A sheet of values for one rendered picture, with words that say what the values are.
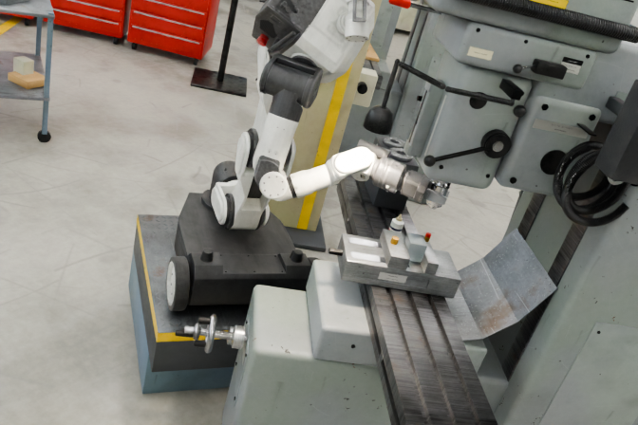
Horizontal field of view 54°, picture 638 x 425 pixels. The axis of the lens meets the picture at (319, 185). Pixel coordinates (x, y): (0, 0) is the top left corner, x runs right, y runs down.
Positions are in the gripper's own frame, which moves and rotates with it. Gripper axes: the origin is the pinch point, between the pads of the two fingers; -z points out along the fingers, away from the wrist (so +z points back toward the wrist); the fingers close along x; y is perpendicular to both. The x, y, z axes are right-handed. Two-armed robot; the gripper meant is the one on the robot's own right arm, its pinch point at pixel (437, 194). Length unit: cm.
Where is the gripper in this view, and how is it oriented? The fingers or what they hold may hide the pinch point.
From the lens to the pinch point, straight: 179.4
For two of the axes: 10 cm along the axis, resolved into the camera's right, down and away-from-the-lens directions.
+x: 3.3, -3.5, 8.8
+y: -2.6, 8.6, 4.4
